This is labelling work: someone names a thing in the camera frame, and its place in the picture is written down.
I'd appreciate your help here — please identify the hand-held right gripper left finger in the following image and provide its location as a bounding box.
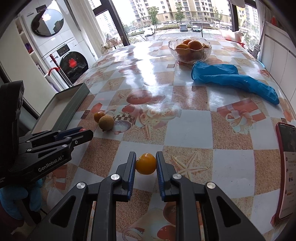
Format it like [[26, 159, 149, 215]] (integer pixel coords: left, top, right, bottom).
[[26, 151, 137, 241]]

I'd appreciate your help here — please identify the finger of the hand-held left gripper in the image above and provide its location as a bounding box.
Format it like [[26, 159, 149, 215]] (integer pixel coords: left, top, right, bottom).
[[18, 127, 85, 145], [25, 130, 94, 156]]

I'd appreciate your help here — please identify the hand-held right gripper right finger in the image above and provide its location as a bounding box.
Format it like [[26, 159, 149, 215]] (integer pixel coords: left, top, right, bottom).
[[156, 151, 266, 241]]

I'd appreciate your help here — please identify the yellow cherry tomato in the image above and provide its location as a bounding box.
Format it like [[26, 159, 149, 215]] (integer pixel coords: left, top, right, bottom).
[[94, 111, 106, 123], [136, 153, 157, 175]]

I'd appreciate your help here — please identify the grey rectangular tray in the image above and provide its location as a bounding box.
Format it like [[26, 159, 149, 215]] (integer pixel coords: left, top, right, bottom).
[[31, 82, 90, 135]]

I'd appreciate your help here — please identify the person's left hand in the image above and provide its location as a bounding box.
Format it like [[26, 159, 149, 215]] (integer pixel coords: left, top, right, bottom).
[[0, 178, 43, 220]]

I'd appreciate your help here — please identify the brown round fruit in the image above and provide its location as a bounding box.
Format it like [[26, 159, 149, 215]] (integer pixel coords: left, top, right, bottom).
[[98, 115, 115, 132]]

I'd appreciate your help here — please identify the white shelf unit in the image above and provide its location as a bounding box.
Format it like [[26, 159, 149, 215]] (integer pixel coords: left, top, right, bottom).
[[14, 16, 47, 77]]

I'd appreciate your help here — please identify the clothes drying rack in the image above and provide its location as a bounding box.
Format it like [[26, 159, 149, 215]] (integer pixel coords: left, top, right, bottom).
[[101, 34, 123, 55]]

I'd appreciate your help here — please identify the white dryer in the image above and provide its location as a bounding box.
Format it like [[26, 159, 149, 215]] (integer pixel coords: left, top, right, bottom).
[[20, 0, 77, 56]]

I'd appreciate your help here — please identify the glass bowl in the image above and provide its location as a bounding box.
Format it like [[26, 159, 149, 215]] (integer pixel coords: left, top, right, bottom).
[[168, 39, 212, 64]]

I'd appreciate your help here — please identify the red smartphone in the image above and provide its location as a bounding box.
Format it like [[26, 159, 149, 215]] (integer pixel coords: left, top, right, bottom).
[[275, 122, 296, 220]]

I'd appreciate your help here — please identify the red and white plastic bag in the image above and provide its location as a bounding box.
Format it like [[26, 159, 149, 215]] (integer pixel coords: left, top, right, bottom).
[[220, 30, 245, 47]]

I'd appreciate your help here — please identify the white cabinet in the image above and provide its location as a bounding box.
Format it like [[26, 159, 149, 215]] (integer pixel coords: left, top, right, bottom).
[[258, 21, 296, 109]]

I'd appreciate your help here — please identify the red handled metal mop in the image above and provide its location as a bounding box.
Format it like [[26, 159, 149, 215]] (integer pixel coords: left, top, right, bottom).
[[48, 54, 73, 88]]

